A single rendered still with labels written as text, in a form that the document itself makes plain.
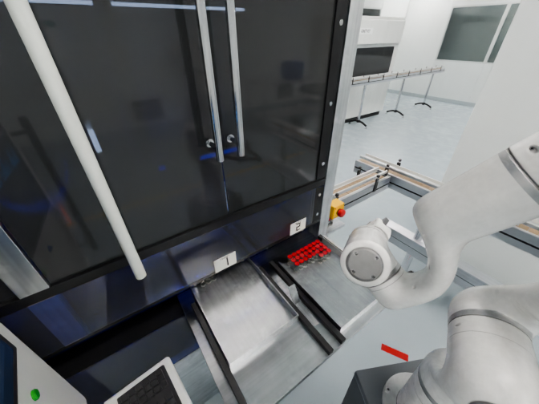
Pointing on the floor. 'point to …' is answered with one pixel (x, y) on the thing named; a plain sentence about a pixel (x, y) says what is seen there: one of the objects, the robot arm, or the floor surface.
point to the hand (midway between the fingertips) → (369, 229)
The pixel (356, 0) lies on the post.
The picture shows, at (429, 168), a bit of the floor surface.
